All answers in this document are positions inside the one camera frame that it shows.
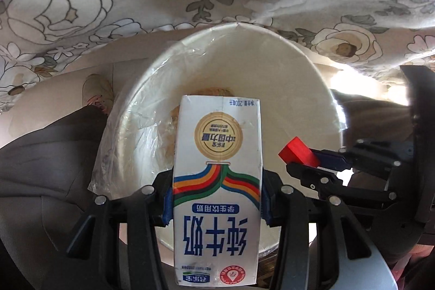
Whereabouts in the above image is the person's right leg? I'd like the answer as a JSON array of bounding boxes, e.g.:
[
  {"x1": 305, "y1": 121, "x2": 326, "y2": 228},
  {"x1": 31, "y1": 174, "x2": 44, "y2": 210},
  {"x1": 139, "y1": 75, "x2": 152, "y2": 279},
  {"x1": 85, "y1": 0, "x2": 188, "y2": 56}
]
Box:
[{"x1": 340, "y1": 99, "x2": 413, "y2": 155}]

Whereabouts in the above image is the red block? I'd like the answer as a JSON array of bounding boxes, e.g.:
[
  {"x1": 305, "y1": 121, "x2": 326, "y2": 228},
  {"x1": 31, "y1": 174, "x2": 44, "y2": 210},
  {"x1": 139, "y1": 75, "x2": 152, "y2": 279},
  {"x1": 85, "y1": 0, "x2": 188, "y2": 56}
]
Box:
[{"x1": 278, "y1": 137, "x2": 320, "y2": 166}]

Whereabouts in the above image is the white milk carton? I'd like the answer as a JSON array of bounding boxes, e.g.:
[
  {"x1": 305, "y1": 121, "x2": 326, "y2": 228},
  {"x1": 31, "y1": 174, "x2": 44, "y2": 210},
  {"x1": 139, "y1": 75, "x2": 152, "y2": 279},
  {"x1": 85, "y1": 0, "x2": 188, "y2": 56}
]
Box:
[{"x1": 172, "y1": 95, "x2": 264, "y2": 287}]

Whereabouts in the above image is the person's leg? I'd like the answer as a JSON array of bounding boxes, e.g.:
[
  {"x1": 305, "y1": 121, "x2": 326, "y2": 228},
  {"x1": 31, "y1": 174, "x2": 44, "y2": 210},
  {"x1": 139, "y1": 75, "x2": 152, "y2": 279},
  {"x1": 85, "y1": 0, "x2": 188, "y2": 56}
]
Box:
[
  {"x1": 340, "y1": 99, "x2": 413, "y2": 155},
  {"x1": 0, "y1": 105, "x2": 109, "y2": 209}
]

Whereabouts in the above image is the person's beige shoe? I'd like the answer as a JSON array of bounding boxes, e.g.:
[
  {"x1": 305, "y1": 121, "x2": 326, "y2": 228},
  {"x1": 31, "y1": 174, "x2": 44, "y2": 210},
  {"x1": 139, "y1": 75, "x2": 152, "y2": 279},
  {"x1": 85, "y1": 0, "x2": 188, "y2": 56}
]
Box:
[{"x1": 82, "y1": 73, "x2": 114, "y2": 116}]

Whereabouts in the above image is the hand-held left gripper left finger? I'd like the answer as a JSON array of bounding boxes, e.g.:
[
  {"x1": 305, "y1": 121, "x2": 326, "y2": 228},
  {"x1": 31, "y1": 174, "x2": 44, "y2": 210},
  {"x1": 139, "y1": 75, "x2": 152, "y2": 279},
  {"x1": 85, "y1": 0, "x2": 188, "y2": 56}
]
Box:
[{"x1": 66, "y1": 169, "x2": 175, "y2": 290}]

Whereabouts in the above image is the clear plastic bin liner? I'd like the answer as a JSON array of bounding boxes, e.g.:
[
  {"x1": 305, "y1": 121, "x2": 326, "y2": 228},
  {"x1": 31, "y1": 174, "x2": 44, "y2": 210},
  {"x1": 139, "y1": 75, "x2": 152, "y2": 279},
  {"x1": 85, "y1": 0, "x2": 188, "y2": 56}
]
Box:
[{"x1": 88, "y1": 35, "x2": 191, "y2": 200}]

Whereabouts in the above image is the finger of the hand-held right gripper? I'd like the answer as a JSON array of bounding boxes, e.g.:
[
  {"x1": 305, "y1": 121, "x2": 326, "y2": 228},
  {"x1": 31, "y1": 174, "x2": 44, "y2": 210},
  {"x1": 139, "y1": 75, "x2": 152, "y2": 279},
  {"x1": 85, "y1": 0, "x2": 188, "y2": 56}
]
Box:
[
  {"x1": 286, "y1": 163, "x2": 400, "y2": 209},
  {"x1": 311, "y1": 140, "x2": 413, "y2": 179}
]

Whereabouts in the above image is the white round bin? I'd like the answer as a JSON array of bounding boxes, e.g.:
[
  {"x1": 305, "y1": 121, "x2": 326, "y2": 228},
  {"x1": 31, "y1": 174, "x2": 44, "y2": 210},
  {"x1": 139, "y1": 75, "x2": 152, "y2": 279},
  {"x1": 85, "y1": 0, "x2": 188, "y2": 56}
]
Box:
[{"x1": 102, "y1": 21, "x2": 344, "y2": 260}]

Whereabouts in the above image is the person's left leg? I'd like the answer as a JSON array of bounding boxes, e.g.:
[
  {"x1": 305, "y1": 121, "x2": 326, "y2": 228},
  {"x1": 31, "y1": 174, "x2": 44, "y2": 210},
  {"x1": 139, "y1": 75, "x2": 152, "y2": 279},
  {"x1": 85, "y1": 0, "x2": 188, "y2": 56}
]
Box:
[{"x1": 0, "y1": 105, "x2": 109, "y2": 209}]

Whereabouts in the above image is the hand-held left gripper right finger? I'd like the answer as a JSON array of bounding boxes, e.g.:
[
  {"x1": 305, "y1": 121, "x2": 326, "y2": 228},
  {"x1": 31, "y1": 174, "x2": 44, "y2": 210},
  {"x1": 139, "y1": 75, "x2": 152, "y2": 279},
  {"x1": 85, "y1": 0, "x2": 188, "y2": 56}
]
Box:
[{"x1": 261, "y1": 168, "x2": 372, "y2": 290}]

